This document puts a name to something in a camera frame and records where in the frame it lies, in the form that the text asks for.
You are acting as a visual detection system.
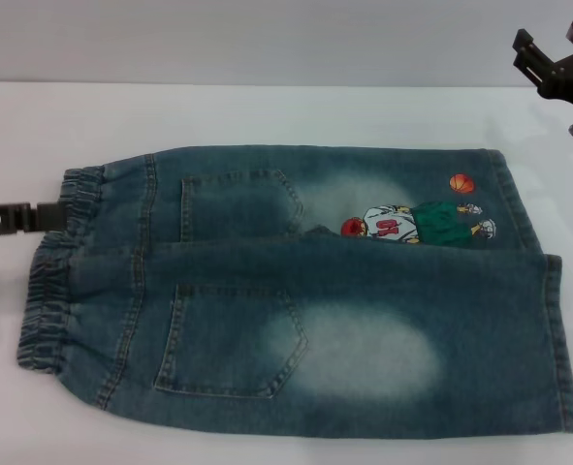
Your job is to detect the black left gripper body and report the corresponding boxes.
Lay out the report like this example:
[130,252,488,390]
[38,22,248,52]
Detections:
[0,201,39,240]

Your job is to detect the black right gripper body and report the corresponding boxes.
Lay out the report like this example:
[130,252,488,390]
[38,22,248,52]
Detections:
[537,46,573,115]

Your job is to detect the blue denim shorts with print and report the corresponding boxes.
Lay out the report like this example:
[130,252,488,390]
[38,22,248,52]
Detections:
[15,144,573,450]

